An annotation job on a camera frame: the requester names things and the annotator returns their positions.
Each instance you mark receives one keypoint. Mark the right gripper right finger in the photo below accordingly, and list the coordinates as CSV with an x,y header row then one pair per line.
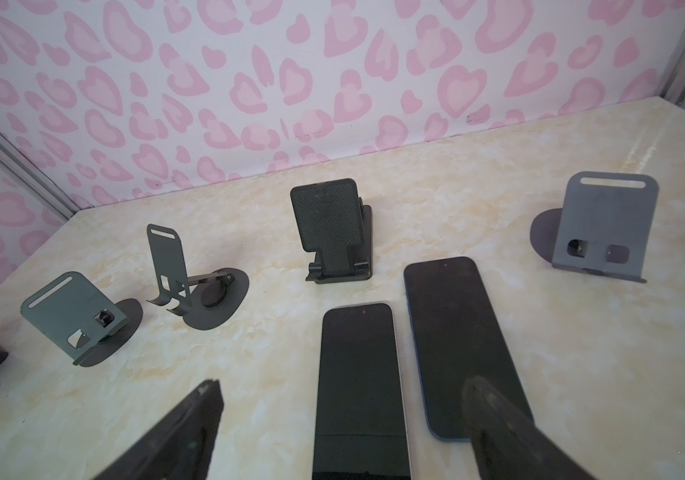
x,y
506,444

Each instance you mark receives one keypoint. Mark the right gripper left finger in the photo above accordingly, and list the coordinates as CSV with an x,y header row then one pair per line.
x,y
180,446

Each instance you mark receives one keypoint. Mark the blue phone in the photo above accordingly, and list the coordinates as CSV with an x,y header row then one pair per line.
x,y
456,337

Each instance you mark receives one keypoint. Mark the silver phone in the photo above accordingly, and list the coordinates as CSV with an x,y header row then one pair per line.
x,y
360,423

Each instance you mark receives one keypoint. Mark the round stand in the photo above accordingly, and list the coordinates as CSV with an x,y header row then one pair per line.
x,y
204,301
602,228
84,323

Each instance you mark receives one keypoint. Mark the left aluminium corner post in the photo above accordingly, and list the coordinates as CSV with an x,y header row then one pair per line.
x,y
18,167

